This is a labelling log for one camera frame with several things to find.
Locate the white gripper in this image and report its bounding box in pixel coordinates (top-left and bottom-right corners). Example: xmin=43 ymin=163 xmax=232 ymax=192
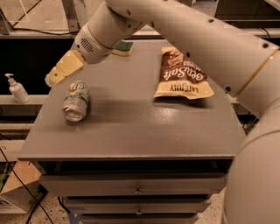
xmin=45 ymin=24 xmax=113 ymax=88

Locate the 7up soda can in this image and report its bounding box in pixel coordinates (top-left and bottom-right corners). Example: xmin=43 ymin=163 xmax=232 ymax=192
xmin=62 ymin=80 xmax=89 ymax=122

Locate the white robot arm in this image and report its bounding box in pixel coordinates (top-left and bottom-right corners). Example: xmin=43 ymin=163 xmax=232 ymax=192
xmin=72 ymin=0 xmax=280 ymax=224

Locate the green yellow sponge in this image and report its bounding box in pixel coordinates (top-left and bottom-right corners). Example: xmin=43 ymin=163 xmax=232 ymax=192
xmin=112 ymin=41 xmax=134 ymax=57

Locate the white pump bottle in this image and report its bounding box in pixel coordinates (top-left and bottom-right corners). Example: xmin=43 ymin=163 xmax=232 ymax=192
xmin=5 ymin=73 xmax=30 ymax=104

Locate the brown chips bag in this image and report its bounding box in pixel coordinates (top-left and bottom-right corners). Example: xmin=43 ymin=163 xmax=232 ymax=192
xmin=154 ymin=47 xmax=214 ymax=100

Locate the grey drawer cabinet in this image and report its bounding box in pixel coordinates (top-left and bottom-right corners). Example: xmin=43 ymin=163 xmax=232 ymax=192
xmin=20 ymin=40 xmax=245 ymax=224

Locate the top drawer with knob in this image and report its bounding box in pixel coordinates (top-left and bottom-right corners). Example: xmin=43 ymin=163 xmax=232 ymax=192
xmin=39 ymin=175 xmax=226 ymax=197

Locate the drawer with knob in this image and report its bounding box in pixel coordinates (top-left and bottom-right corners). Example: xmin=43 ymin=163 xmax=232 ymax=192
xmin=39 ymin=175 xmax=226 ymax=197
xmin=65 ymin=197 xmax=211 ymax=215

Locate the cardboard box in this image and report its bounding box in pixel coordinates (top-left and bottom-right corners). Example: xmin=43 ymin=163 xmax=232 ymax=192
xmin=0 ymin=161 xmax=41 ymax=214

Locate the black cable on ledge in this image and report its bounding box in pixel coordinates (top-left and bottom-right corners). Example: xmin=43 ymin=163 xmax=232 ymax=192
xmin=11 ymin=27 xmax=81 ymax=37

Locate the left metal bracket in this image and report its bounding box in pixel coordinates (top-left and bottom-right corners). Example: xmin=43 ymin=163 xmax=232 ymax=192
xmin=61 ymin=0 xmax=87 ymax=32

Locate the black floor cable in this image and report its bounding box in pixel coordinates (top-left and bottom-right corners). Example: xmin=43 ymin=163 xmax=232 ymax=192
xmin=0 ymin=147 xmax=55 ymax=224

